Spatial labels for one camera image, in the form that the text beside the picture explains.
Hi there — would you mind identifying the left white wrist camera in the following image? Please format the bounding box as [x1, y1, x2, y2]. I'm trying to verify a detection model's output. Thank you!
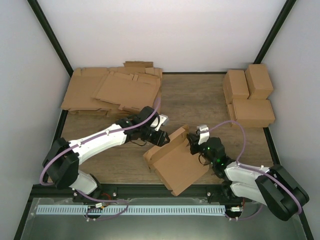
[150, 114, 169, 131]

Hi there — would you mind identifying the black frame post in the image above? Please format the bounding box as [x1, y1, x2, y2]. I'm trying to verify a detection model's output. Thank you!
[253, 0, 297, 64]
[27, 0, 74, 77]

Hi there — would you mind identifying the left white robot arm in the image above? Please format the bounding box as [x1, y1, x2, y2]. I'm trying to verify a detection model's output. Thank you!
[42, 106, 170, 202]

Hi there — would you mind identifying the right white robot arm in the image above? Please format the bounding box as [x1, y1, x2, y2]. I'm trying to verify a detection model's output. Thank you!
[187, 133, 310, 221]

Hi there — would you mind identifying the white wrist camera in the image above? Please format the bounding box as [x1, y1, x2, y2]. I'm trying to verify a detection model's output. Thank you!
[150, 114, 169, 131]
[196, 124, 210, 145]

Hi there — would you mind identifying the black aluminium front rail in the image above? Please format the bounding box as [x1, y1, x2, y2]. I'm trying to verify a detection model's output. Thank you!
[30, 184, 241, 203]

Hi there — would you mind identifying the brown cardboard box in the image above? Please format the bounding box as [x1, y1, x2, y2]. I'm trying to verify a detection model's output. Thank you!
[143, 125, 210, 196]

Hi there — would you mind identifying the right black frame post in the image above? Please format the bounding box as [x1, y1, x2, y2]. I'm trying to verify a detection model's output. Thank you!
[253, 0, 297, 64]

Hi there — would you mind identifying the left black frame post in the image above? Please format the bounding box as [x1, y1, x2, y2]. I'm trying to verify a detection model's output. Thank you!
[27, 0, 74, 77]

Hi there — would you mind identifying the folded cardboard box back right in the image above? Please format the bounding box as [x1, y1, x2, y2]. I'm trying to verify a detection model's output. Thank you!
[245, 64, 274, 100]

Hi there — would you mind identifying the folded cardboard box front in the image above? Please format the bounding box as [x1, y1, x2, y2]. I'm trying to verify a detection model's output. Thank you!
[226, 99, 276, 128]

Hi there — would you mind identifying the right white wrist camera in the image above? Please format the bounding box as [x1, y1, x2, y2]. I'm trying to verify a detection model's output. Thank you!
[196, 124, 210, 145]

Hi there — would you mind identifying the stack of flat cardboard sheets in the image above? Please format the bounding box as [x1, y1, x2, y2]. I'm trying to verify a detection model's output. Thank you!
[61, 61, 163, 118]

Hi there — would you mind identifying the folded cardboard box back left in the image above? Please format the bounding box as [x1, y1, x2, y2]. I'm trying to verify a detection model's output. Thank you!
[222, 69, 250, 105]

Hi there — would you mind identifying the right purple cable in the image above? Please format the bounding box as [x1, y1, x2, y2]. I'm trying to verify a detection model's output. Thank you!
[207, 120, 302, 222]

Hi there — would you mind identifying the light blue slotted cable duct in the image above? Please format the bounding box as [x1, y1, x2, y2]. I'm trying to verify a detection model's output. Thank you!
[35, 205, 226, 217]

